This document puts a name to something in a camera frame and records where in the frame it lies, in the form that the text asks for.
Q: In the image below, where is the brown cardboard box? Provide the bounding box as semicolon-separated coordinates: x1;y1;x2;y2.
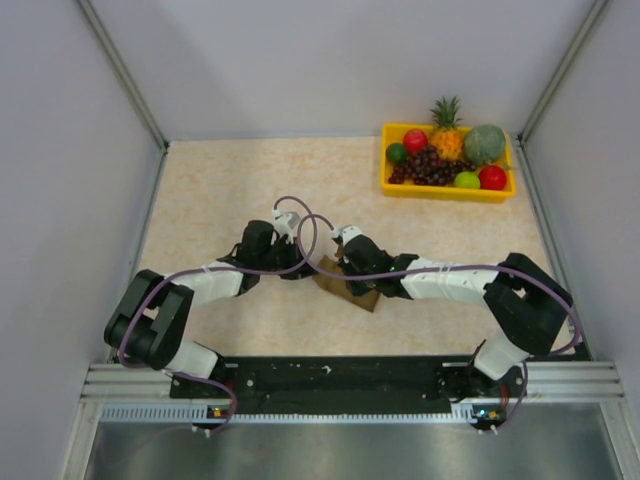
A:
313;256;380;313

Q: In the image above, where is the aluminium frame rail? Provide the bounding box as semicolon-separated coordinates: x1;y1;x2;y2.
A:
81;361;625;403

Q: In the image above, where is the yellow plastic tray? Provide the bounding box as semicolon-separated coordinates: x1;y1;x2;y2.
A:
379;123;517;204

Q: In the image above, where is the green melon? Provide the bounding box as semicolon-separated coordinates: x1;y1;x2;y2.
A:
463;124;506;165

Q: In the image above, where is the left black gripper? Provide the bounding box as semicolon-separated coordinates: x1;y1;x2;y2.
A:
257;237;318;280

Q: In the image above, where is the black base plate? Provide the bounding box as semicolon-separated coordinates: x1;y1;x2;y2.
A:
168;355;524;416

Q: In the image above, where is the red apple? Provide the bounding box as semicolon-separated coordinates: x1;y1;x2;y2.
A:
478;165;508;191
402;129;429;155

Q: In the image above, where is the dark green lime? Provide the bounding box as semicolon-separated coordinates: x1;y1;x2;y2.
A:
385;143;409;164

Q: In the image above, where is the white cable duct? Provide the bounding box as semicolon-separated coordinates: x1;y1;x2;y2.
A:
100;403;477;425

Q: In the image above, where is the red apple front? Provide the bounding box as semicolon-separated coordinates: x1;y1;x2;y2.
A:
478;165;508;191

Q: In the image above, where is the pineapple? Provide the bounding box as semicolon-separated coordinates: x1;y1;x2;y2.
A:
430;96;464;161

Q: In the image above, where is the red apple back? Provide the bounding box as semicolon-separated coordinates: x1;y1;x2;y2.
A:
402;129;429;155

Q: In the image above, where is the purple grape bunch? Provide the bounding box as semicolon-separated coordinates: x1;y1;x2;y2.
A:
386;146;475;186

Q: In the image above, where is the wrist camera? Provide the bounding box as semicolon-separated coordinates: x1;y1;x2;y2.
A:
272;209;301;238
331;225;362;259

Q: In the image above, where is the light green lime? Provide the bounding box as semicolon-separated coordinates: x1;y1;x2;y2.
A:
453;171;481;189

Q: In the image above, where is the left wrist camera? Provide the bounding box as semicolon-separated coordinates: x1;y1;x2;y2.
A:
272;209;301;238

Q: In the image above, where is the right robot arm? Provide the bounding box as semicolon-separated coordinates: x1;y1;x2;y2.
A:
336;227;573;396

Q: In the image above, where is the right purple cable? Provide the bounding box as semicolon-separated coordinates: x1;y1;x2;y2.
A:
296;213;584;435

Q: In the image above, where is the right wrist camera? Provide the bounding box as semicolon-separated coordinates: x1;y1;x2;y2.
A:
331;225;362;259

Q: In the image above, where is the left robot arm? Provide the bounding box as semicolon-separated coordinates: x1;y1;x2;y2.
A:
103;212;312;397

